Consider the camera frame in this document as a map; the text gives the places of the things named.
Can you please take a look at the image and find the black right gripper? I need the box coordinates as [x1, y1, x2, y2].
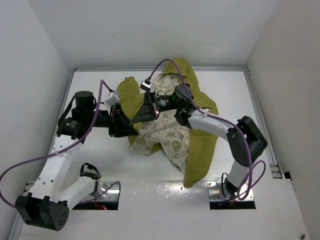
[132, 90, 181, 124]

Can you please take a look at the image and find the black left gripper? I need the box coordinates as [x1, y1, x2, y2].
[86, 102, 138, 138]

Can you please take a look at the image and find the olive green hooded jacket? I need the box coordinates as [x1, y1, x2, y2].
[128, 58, 218, 188]

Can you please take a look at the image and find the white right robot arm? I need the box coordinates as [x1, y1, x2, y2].
[132, 81, 268, 200]

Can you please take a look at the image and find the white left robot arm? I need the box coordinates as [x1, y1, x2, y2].
[15, 91, 138, 231]

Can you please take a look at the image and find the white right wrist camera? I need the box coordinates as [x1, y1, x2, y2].
[140, 77, 153, 92]

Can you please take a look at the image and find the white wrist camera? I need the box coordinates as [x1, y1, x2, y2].
[140, 77, 153, 92]
[104, 91, 120, 107]

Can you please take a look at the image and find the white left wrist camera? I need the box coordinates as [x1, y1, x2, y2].
[104, 91, 120, 107]

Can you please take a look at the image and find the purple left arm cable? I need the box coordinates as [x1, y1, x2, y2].
[0, 79, 121, 208]

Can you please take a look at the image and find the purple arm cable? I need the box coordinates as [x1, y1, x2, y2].
[147, 58, 267, 202]
[0, 79, 121, 208]

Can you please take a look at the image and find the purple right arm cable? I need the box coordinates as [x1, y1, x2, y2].
[147, 58, 267, 202]

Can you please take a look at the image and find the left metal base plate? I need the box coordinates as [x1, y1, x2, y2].
[24, 180, 121, 204]

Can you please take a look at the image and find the metal base plate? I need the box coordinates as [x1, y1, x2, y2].
[24, 180, 121, 204]
[207, 180, 255, 203]

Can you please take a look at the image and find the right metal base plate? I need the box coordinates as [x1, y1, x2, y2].
[207, 180, 255, 203]

